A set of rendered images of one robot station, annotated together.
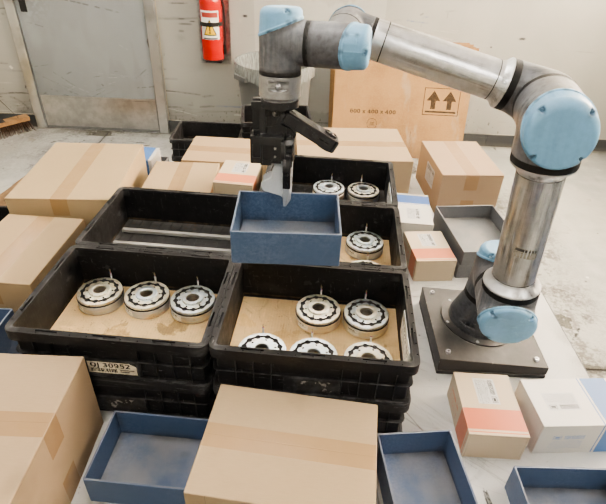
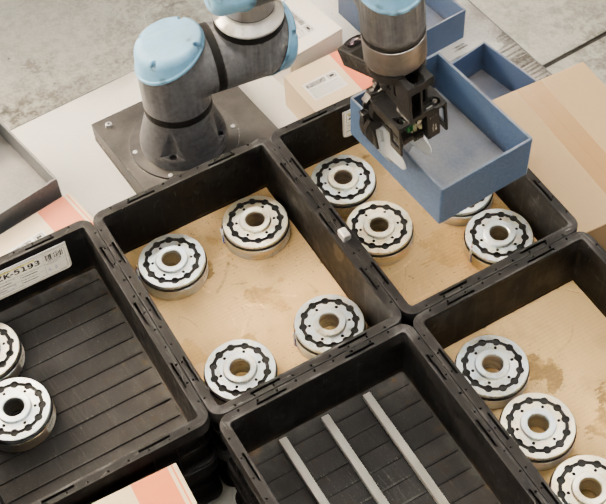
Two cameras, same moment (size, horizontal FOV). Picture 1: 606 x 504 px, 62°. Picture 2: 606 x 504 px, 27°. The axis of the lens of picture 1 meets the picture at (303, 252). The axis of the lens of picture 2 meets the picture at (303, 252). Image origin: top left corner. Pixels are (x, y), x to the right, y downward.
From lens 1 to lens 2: 1.95 m
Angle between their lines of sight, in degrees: 78
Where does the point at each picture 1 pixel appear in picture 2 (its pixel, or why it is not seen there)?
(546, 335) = (133, 94)
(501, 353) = (231, 104)
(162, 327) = (552, 382)
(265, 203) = (418, 176)
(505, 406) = (333, 65)
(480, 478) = not seen: hidden behind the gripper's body
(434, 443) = not seen: hidden behind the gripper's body
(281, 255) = (484, 121)
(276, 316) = (415, 280)
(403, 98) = not seen: outside the picture
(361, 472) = (552, 87)
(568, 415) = (310, 16)
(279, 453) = (594, 145)
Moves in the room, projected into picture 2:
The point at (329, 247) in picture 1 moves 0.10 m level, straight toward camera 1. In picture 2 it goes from (446, 73) to (505, 46)
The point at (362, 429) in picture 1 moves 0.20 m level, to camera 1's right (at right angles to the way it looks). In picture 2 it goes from (509, 106) to (435, 36)
